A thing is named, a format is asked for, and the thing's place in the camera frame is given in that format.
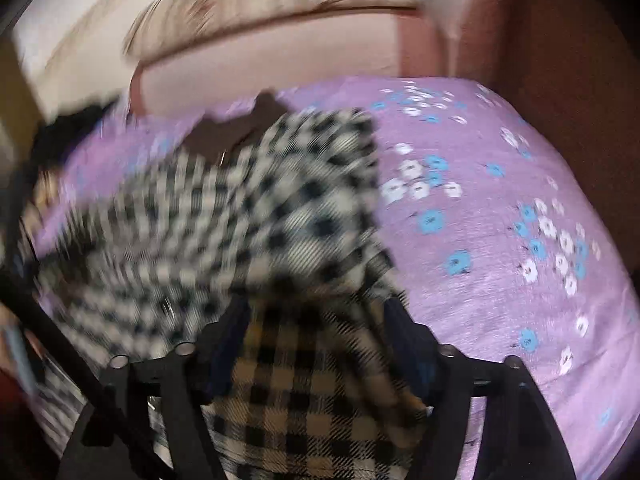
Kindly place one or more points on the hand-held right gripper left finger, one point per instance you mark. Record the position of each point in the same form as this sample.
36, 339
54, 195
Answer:
225, 360

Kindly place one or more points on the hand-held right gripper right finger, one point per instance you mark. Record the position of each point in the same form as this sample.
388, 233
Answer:
402, 340

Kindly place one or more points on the black and cream checkered garment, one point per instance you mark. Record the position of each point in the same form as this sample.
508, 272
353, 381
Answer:
300, 220

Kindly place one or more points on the pile of black clothes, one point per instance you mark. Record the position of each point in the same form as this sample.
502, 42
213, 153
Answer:
65, 130

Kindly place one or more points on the purple floral bedsheet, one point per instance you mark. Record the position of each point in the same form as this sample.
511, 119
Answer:
500, 240

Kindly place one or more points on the dark brown cloth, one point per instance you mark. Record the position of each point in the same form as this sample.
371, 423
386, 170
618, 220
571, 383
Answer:
235, 132

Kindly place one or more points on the pink sofa backrest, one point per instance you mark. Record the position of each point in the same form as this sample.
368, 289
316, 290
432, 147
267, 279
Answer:
275, 65

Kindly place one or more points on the pink and brown sofa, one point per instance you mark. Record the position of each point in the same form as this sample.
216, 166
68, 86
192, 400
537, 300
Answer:
575, 85

